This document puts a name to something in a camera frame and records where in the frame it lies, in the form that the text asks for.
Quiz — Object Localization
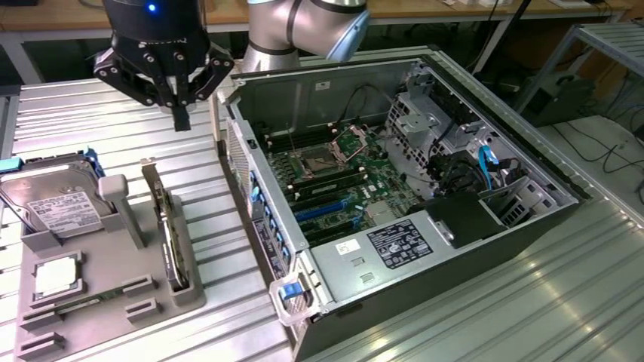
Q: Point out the metal slat table frame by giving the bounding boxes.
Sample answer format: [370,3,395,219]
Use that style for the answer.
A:
[512,20,644,114]

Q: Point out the blue expansion slot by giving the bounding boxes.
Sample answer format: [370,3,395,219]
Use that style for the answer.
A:
[294,199,350,222]

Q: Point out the hard disk in blue carrier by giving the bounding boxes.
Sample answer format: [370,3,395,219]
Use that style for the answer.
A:
[0,149,118,239]

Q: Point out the CPU socket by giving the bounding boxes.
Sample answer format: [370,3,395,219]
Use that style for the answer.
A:
[299,149,344,177]

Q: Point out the open metal socket cover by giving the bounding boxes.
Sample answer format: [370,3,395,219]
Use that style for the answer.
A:
[330,126,370,159]

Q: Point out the blue data wire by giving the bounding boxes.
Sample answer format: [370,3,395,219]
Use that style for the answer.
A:
[476,145,500,192]

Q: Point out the black plastic fan shroud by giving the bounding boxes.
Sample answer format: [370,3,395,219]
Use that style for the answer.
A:
[406,192,508,250]

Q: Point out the open black PC case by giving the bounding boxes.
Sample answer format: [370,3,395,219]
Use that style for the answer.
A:
[208,44,594,362]

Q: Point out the graphics card with metal bracket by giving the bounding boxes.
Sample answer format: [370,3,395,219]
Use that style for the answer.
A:
[139,157,195,293]

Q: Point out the metal disk bay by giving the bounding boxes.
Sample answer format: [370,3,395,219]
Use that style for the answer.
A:
[478,176,560,228]

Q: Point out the green RAM stick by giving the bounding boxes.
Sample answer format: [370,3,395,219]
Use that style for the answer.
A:
[52,286,127,314]

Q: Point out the black RAM slot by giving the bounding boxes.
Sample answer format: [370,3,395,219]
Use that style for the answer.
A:
[268,133,338,152]
[284,170,364,189]
[264,127,332,146]

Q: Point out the black expansion slot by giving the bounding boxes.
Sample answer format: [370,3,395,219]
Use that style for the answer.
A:
[300,218,356,237]
[306,227,367,246]

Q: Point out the silver power supply unit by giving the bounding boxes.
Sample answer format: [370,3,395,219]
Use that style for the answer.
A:
[306,210,458,308]

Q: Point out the black power wire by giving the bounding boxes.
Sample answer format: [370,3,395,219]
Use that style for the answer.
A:
[426,150,487,197]

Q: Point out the silver perforated drive cage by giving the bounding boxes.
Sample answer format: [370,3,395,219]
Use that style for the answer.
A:
[384,66,458,189]

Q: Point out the grey plastic parts rack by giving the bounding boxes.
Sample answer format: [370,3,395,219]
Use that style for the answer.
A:
[15,175,211,359]

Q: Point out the black box on floor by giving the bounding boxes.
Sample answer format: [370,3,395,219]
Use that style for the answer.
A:
[532,74,596,128]

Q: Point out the clear case handle blue latch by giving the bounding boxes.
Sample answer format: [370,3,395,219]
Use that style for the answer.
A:
[270,273,323,327]

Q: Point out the thin black curved wire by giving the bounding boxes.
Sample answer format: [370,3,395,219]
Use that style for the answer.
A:
[339,85,399,127]

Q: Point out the silver CPU chip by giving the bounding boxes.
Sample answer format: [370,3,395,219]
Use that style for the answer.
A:
[34,259,80,296]

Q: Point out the wooden desk with white frame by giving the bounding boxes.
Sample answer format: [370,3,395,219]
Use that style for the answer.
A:
[0,0,634,86]

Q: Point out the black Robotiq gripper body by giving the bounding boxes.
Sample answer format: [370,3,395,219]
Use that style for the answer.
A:
[103,0,211,78]

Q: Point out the green motherboard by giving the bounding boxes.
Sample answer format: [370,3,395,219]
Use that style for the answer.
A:
[260,124,434,246]

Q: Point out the silver chipset heatsink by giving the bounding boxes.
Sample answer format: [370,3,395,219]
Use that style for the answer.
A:
[364,201,404,220]

